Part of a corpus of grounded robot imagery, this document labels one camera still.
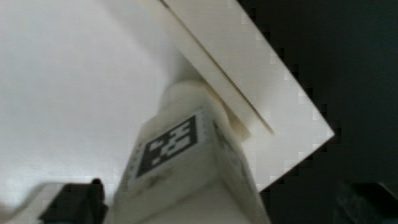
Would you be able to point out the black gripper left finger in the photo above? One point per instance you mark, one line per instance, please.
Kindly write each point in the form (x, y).
(77, 206)

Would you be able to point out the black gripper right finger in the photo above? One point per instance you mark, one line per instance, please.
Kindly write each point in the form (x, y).
(367, 203)

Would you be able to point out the white leg with tag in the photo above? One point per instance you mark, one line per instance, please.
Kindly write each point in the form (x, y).
(187, 184)

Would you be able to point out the white square tabletop with sockets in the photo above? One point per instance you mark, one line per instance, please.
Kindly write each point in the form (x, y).
(95, 54)

